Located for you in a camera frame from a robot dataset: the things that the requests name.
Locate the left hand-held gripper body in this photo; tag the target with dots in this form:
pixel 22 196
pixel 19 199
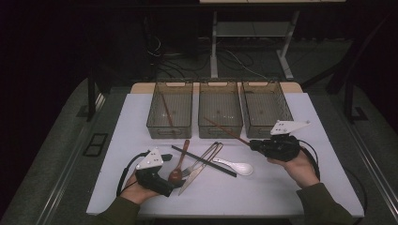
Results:
pixel 147 161

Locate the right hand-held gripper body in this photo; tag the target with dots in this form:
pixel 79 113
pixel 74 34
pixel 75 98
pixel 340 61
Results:
pixel 281 146

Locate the brown wooden spoon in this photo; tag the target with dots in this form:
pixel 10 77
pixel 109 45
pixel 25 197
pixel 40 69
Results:
pixel 176 176

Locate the metal fork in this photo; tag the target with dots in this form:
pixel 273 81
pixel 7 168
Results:
pixel 191 170

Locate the clear grey plastic bin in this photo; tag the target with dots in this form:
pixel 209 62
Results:
pixel 266 109
pixel 170 132
pixel 220 132

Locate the white ceramic spoon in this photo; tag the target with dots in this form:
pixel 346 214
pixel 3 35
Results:
pixel 242 168

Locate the brown wooden chopstick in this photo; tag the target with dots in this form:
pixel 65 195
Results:
pixel 226 131
pixel 167 111

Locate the person's right hand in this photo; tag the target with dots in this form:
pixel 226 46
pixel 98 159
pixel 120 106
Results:
pixel 302 172

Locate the person's left hand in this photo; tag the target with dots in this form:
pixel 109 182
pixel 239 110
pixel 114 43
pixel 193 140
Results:
pixel 134 192

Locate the metal knife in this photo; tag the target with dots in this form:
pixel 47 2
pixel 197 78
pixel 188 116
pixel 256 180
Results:
pixel 187 184

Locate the white table mat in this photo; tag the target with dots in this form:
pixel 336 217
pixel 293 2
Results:
pixel 234 197

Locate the beige wooden board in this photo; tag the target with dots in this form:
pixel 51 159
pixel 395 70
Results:
pixel 139 89

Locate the black metal stand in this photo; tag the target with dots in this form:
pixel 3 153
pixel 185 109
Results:
pixel 348 103
pixel 91 100

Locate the white desk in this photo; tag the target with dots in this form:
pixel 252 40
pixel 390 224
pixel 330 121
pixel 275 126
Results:
pixel 213 47

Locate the black floor frame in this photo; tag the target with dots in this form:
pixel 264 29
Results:
pixel 95 144

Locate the metal floor rail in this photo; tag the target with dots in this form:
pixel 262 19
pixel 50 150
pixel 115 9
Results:
pixel 62 184
pixel 375 175

